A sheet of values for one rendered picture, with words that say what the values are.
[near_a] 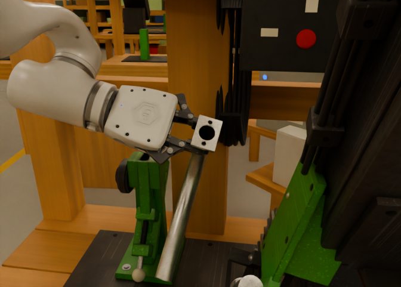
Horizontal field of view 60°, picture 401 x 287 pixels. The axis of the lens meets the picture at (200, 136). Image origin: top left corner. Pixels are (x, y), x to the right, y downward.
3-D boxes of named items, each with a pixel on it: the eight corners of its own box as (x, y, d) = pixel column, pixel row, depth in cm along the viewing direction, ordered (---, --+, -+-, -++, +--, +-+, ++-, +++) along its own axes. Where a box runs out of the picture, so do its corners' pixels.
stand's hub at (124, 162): (127, 200, 73) (124, 168, 70) (113, 198, 73) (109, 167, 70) (138, 182, 80) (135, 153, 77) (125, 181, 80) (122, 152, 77)
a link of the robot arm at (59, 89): (108, 93, 64) (88, 137, 60) (39, 73, 64) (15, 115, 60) (102, 66, 56) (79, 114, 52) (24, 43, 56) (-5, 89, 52)
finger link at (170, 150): (165, 151, 55) (206, 163, 55) (171, 133, 56) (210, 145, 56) (164, 157, 58) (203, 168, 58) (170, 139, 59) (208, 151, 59)
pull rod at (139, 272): (143, 286, 71) (141, 264, 69) (130, 284, 72) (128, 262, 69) (151, 266, 76) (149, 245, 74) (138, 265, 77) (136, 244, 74)
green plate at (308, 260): (315, 317, 51) (383, 202, 42) (261, 300, 51) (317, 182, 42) (305, 261, 61) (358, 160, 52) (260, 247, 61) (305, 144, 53)
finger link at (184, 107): (176, 117, 57) (215, 128, 57) (182, 100, 58) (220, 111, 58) (175, 124, 60) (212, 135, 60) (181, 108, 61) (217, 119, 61)
